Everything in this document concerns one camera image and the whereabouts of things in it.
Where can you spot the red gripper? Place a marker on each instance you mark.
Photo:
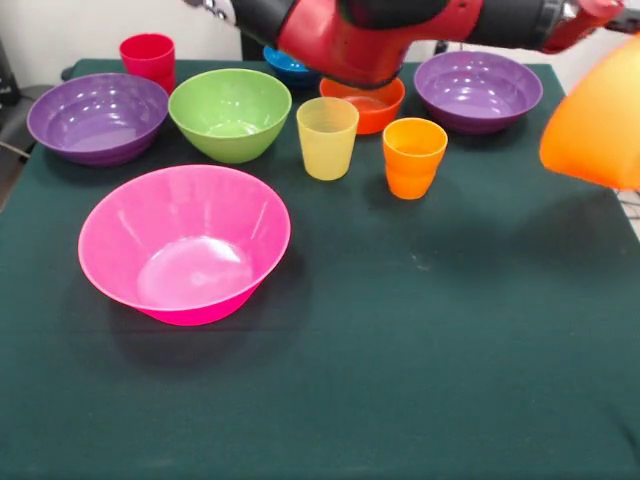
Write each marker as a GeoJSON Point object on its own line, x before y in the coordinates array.
{"type": "Point", "coordinates": [585, 25]}

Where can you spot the large orange bowl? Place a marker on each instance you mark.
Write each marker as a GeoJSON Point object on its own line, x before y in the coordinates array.
{"type": "Point", "coordinates": [600, 125]}

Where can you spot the orange cup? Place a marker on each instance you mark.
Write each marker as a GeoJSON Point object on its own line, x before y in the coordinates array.
{"type": "Point", "coordinates": [412, 170]}

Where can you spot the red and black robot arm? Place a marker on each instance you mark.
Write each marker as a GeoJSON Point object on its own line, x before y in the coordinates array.
{"type": "Point", "coordinates": [350, 40]}

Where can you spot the purple bowl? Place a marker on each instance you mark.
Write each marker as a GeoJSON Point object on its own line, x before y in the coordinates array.
{"type": "Point", "coordinates": [95, 120]}
{"type": "Point", "coordinates": [475, 95]}

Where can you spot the red-orange bowl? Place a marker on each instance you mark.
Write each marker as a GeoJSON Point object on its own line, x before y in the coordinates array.
{"type": "Point", "coordinates": [370, 115]}

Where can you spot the yellow cup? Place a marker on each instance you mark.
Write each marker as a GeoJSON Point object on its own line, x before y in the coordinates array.
{"type": "Point", "coordinates": [327, 150]}

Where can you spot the blue bowl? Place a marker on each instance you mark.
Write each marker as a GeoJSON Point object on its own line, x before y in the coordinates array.
{"type": "Point", "coordinates": [285, 70]}

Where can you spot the green bowl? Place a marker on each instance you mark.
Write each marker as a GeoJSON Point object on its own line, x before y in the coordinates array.
{"type": "Point", "coordinates": [230, 115]}

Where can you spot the dark green table cloth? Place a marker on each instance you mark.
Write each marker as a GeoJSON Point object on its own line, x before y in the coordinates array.
{"type": "Point", "coordinates": [350, 375]}

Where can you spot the red cup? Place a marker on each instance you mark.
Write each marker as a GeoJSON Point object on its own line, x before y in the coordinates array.
{"type": "Point", "coordinates": [147, 57]}

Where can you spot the pink bowl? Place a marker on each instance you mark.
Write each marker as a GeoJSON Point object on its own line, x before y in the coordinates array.
{"type": "Point", "coordinates": [190, 280]}

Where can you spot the black office chair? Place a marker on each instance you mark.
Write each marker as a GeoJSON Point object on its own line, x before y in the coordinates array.
{"type": "Point", "coordinates": [20, 120]}

